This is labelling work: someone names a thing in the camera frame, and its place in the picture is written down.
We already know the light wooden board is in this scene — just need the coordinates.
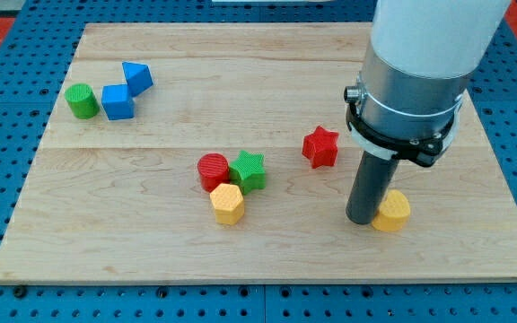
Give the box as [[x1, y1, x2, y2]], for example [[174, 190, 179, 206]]
[[0, 22, 517, 285]]

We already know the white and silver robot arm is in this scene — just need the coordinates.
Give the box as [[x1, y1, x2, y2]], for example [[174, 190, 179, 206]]
[[344, 0, 510, 167]]

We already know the yellow hexagon block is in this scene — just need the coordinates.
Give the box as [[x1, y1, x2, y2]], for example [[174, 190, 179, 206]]
[[210, 183, 245, 225]]

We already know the green star block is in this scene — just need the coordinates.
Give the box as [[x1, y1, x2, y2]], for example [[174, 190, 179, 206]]
[[229, 150, 267, 195]]

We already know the green cylinder block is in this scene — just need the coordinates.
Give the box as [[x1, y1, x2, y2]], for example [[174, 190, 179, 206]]
[[65, 83, 99, 119]]

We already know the red star block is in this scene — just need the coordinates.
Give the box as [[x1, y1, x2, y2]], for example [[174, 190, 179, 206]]
[[302, 126, 339, 169]]

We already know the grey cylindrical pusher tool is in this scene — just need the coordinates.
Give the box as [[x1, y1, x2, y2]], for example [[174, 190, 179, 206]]
[[346, 152, 399, 225]]

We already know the blue cube block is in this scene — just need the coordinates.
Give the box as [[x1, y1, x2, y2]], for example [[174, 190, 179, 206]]
[[101, 84, 135, 120]]

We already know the yellow heart block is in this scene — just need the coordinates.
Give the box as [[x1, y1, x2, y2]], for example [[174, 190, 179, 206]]
[[371, 189, 411, 232]]

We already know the blue triangular prism block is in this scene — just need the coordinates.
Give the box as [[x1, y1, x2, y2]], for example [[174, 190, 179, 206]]
[[122, 61, 153, 97]]

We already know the red cylinder block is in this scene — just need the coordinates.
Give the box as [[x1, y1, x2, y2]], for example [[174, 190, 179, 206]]
[[197, 153, 230, 192]]

